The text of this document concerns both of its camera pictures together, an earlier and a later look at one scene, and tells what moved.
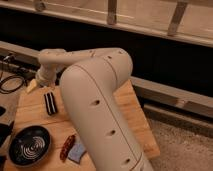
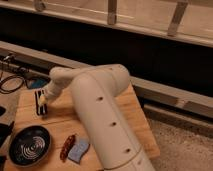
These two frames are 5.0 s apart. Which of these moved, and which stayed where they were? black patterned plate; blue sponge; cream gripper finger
Moved: cream gripper finger
Stayed: black patterned plate; blue sponge
